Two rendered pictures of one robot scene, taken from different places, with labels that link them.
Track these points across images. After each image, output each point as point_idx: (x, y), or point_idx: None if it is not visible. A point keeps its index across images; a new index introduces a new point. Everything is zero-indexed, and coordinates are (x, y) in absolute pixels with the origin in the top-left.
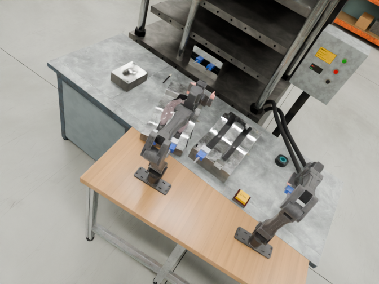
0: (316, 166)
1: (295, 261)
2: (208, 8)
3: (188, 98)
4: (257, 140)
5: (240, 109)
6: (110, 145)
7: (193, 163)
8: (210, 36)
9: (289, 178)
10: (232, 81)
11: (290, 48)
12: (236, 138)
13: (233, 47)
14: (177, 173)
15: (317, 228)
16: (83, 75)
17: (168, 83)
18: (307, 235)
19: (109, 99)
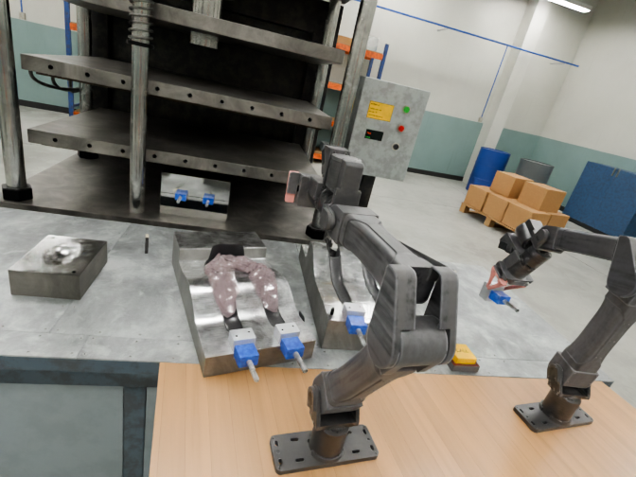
0: (536, 226)
1: (602, 397)
2: (168, 96)
3: (344, 183)
4: None
5: (295, 242)
6: (80, 463)
7: (342, 355)
8: (183, 150)
9: (497, 275)
10: (248, 213)
11: (342, 110)
12: (362, 271)
13: (231, 155)
14: None
15: (545, 333)
16: None
17: (156, 250)
18: (555, 349)
19: (44, 335)
